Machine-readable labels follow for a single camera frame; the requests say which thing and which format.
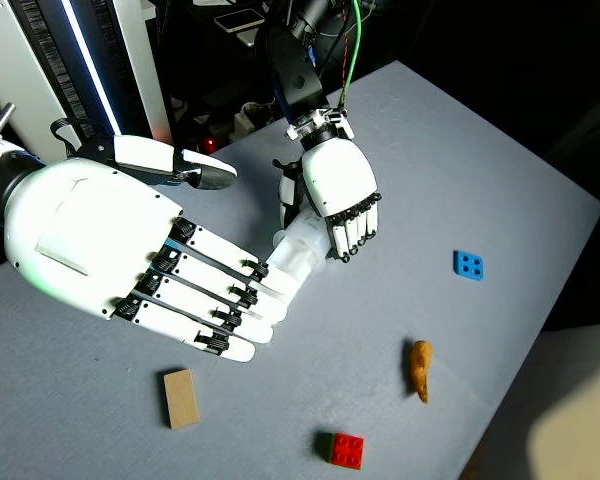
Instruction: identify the green cable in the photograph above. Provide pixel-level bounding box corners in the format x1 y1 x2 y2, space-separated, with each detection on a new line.
337 0 364 109

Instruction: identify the blue block with four holes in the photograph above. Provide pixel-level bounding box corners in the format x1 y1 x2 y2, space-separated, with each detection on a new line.
452 249 486 282

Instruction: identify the plain wooden block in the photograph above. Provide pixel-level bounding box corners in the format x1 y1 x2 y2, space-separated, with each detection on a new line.
162 368 201 430

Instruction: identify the grey table cloth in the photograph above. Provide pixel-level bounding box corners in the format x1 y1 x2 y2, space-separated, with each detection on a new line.
0 59 600 480

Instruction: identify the brown toy food piece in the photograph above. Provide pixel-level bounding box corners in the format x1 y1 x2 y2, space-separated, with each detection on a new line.
409 339 435 404

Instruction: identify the white column with blue light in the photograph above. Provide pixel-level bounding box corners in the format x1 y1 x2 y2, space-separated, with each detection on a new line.
0 0 174 166

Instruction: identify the white-edged smartphone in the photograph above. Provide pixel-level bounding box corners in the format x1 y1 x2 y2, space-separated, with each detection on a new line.
213 8 266 35

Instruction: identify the red and green toy brick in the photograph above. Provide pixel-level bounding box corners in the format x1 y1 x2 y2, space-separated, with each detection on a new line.
322 432 366 471

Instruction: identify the large clear plastic syringe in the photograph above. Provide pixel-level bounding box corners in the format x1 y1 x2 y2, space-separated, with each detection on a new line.
265 207 332 301

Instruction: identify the silver flat device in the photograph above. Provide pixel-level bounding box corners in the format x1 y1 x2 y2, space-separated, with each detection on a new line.
237 24 262 49

